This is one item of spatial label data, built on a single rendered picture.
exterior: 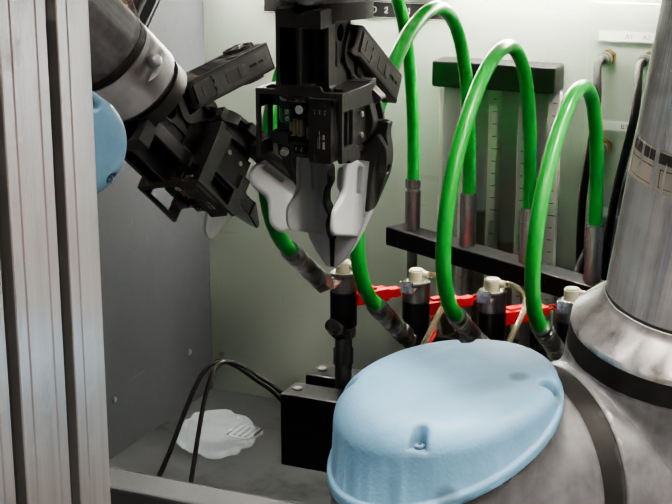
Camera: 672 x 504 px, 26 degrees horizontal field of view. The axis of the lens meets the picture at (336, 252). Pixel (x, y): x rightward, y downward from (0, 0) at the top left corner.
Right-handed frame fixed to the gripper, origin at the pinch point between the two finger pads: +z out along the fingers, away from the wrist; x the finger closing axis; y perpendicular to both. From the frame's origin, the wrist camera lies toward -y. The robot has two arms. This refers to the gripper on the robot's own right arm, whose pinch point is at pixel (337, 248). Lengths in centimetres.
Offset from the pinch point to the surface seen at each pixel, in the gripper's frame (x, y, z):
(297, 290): -30, -57, 24
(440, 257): 4.0, -13.4, 3.8
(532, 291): 12.2, -14.2, 6.1
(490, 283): 4.1, -28.2, 10.3
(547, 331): 12.8, -17.6, 10.8
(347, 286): -11.1, -27.9, 12.4
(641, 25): 11, -57, -12
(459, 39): -3.7, -39.8, -11.7
